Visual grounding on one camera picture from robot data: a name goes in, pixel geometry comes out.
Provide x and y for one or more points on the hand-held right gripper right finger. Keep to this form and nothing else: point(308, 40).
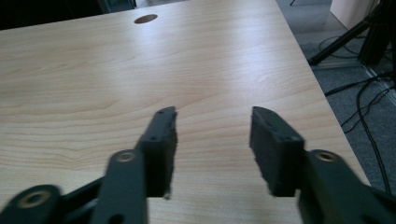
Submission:
point(274, 149)

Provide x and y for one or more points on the metal floor rail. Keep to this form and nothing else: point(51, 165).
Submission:
point(378, 80)

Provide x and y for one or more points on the black tripod stand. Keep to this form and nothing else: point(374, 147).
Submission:
point(339, 42)

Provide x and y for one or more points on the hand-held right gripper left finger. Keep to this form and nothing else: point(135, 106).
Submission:
point(158, 146)

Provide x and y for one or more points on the beige cabinet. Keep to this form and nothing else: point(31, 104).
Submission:
point(348, 11)

